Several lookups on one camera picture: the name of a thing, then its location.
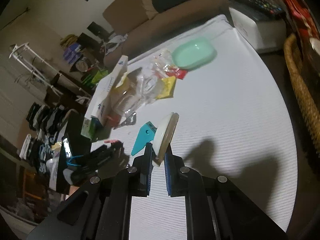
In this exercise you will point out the white tissue box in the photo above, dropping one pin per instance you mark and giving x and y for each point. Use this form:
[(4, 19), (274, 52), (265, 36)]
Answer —
[(264, 36)]

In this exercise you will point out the teal plastic clip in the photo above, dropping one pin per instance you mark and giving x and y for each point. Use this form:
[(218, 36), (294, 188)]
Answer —
[(146, 134)]

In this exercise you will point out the wicker basket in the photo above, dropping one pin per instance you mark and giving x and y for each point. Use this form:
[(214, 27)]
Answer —
[(304, 98)]

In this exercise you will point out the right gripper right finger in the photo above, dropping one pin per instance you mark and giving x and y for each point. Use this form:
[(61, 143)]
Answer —
[(177, 175)]

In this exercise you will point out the white clothes rack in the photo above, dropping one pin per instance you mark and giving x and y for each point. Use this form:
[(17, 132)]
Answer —
[(59, 82)]

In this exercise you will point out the brown sofa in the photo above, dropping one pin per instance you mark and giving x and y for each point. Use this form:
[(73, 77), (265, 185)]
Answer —
[(144, 28)]

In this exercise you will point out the pile of clothes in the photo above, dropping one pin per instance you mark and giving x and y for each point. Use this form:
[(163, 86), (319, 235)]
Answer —
[(46, 122)]

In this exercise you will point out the green plastic dish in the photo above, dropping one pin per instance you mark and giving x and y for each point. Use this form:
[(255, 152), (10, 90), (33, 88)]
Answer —
[(194, 54)]

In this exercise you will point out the black remote control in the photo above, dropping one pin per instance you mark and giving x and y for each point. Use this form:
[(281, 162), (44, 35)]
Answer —
[(263, 6)]

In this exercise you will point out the yellow sauce packet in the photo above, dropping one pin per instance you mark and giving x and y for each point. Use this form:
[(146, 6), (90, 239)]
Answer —
[(168, 89)]

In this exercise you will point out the round white wooden lid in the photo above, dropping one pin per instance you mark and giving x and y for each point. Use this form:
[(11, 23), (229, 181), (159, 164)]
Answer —
[(163, 136)]

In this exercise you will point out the clear plastic container bag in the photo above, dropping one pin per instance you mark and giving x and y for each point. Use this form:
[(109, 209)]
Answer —
[(135, 89)]

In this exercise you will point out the red sauce packet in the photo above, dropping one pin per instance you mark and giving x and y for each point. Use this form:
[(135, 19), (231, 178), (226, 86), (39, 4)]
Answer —
[(175, 72)]

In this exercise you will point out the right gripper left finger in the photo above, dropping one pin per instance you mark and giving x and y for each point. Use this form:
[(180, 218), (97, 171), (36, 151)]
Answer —
[(144, 167)]

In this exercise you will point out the green yellow bag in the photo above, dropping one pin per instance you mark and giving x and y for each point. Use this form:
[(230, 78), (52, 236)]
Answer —
[(93, 78)]

